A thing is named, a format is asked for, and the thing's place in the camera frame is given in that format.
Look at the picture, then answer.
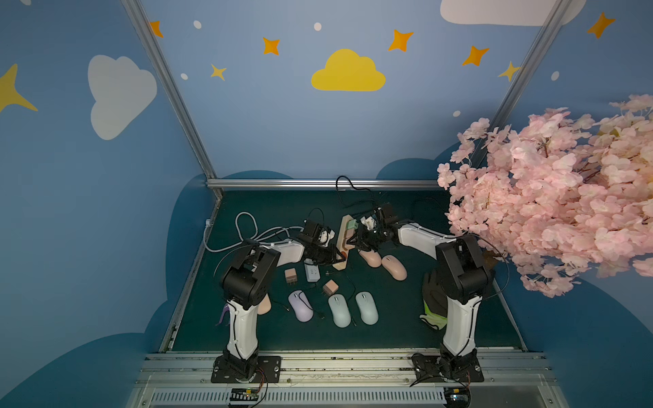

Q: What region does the white power strip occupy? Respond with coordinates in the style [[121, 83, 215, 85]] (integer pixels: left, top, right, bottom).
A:
[[304, 261, 321, 283]]

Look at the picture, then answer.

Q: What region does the pink charger adapter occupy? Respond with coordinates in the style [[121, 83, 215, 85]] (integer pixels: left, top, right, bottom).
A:
[[322, 280, 339, 297], [284, 268, 299, 285]]

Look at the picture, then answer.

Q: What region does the cream red power strip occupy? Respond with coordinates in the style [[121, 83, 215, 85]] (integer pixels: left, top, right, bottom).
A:
[[333, 215, 358, 271]]

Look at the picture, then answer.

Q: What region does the purple wireless mouse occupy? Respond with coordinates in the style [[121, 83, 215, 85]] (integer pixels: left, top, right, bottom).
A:
[[288, 290, 314, 323]]

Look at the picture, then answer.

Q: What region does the light green wireless mouse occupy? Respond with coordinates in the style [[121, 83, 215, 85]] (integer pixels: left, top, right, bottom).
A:
[[328, 294, 351, 328]]

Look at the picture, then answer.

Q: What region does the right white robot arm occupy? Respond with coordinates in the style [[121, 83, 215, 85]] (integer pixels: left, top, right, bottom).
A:
[[341, 204, 494, 358]]

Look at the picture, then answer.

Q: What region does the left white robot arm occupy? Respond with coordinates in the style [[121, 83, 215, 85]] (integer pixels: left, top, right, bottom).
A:
[[220, 220, 345, 362]]

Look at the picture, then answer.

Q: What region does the pink mouse near strip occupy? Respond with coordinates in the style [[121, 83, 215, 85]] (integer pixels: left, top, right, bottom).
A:
[[358, 250, 383, 269]]

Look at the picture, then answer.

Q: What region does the black green work glove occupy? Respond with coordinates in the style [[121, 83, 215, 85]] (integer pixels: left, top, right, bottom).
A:
[[419, 272, 447, 331]]

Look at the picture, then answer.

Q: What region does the pink cherry blossom tree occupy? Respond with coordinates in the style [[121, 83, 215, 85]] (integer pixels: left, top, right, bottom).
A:
[[438, 95, 652, 298]]

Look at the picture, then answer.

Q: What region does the black power strip cable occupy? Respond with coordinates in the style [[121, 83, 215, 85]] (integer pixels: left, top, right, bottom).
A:
[[335, 175, 445, 220]]

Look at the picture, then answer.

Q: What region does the beige pink wireless mouse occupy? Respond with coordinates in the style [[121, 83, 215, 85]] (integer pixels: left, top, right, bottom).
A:
[[257, 294, 272, 316]]

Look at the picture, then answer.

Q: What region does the aluminium frame rail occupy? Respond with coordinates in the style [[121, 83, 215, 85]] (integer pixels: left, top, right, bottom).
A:
[[205, 177, 440, 190]]

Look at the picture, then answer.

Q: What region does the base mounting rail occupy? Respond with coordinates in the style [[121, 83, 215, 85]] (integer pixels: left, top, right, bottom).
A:
[[127, 348, 568, 407]]

